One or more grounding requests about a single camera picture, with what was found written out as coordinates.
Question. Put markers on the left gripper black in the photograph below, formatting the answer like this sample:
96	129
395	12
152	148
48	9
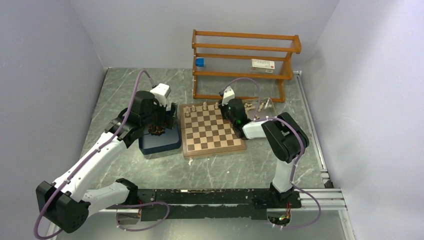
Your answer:
166	120

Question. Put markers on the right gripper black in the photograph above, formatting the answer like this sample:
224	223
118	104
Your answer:
222	108

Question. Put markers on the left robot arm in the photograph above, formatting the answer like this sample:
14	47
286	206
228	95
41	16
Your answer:
68	201

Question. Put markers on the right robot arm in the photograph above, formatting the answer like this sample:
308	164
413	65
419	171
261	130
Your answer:
285	137

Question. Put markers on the white chess knight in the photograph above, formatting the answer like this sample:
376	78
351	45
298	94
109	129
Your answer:
249	106

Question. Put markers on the pile of brown chess pieces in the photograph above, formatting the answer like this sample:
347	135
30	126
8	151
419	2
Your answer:
156	131

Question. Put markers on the white chess queen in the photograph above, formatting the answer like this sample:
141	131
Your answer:
261	107

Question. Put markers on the wooden chessboard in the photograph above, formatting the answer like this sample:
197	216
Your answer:
205	132

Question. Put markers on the dark blue tray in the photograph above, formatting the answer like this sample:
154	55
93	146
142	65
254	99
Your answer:
152	144

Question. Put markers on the orange wooden shelf rack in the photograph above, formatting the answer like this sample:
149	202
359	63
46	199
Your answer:
230	54

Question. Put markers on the white red box on shelf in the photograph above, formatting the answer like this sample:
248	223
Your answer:
260	64

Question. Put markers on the blue box on shelf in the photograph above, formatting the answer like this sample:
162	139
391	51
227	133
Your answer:
199	62

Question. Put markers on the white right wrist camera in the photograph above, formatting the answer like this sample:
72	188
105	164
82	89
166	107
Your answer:
227	94

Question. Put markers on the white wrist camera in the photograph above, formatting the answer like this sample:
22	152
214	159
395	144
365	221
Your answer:
161	93
227	94

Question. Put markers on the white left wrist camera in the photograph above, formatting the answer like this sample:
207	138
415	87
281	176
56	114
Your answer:
161	93

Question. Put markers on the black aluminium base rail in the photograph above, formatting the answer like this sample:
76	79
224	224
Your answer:
252	203

